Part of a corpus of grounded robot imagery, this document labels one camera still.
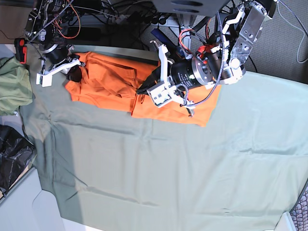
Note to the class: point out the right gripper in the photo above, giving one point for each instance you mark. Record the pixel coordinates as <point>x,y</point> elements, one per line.
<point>70,67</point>

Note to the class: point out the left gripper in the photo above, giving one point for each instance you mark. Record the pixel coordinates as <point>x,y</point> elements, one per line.
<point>162,74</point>

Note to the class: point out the orange T-shirt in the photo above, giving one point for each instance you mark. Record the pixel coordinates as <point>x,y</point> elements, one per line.
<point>111,83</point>

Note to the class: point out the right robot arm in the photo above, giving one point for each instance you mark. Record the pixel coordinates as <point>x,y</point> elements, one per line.
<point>44,29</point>

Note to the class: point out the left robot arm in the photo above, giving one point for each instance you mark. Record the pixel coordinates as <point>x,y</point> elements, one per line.
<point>204,60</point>

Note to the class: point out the blue red clamp tool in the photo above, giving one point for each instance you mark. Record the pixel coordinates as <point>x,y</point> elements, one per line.
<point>175,51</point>

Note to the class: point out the black brick under table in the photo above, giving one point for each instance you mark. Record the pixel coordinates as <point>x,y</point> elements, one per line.
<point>86,33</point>

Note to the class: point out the red black clamp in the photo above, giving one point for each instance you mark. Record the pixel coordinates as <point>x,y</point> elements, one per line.
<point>21,50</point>

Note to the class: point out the olive green garment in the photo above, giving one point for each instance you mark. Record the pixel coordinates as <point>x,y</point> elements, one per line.
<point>15,86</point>

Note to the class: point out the aluminium table leg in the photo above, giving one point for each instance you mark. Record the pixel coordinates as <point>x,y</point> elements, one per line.
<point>179,22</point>

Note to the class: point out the black plastic bag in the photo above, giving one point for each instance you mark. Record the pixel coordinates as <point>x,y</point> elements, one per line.
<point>15,154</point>

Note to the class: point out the green table cloth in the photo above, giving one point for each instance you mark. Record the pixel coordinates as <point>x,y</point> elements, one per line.
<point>108,170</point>

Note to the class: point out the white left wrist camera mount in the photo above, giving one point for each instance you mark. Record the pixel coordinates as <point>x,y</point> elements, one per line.
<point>162,93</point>

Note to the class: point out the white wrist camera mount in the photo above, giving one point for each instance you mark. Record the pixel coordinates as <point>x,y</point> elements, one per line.
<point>44,78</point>
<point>162,93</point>

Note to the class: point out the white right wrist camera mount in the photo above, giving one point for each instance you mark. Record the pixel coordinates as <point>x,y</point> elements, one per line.
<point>44,78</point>

